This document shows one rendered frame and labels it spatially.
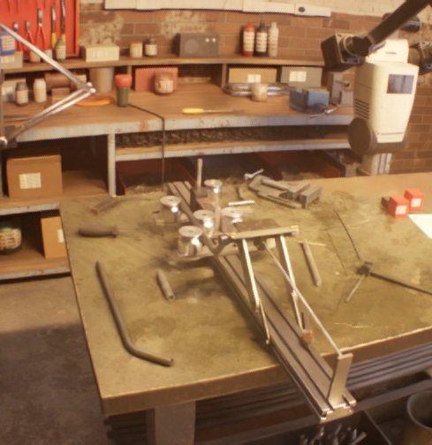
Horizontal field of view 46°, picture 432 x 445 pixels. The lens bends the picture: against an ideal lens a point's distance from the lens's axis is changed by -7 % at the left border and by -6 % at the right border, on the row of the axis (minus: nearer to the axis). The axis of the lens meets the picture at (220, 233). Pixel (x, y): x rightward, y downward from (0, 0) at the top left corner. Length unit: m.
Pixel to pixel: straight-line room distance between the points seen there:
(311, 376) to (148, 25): 2.63
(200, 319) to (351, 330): 0.29
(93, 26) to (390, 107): 1.78
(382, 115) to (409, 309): 1.12
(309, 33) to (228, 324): 2.80
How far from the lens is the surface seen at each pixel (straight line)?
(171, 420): 1.04
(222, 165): 3.23
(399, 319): 1.12
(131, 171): 3.08
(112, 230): 1.30
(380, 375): 1.98
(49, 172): 2.57
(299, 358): 0.92
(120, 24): 3.20
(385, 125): 2.16
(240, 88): 3.03
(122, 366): 0.93
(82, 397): 2.13
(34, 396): 2.16
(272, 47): 3.36
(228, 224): 1.23
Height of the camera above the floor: 1.50
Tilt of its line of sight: 27 degrees down
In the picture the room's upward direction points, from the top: 4 degrees clockwise
